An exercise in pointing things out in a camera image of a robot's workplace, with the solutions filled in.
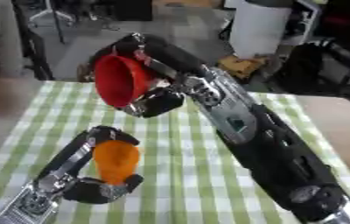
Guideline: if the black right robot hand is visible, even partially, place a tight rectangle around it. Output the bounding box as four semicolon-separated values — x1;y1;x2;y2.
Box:
87;32;211;118

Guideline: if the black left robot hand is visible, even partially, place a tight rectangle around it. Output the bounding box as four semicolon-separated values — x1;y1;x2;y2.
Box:
35;125;146;205

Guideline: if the orange plastic cup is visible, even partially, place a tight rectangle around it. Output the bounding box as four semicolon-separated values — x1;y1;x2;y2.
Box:
90;139;142;186

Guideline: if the red plastic cup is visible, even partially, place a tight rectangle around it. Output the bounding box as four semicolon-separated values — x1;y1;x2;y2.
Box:
92;54;158;109

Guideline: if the tan cardboard piece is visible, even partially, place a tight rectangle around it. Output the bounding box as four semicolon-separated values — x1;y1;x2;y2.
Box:
216;54;267;81

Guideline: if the white cylindrical bin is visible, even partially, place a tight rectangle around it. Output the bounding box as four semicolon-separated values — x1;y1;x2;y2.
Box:
227;0;293;60

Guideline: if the black stand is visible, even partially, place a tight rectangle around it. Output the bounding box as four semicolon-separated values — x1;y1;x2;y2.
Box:
10;0;56;81

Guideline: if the white chair base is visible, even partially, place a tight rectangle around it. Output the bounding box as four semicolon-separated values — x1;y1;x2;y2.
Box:
26;0;77;28

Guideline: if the black bag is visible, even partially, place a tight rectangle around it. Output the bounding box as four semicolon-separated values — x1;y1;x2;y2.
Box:
271;38;350;98

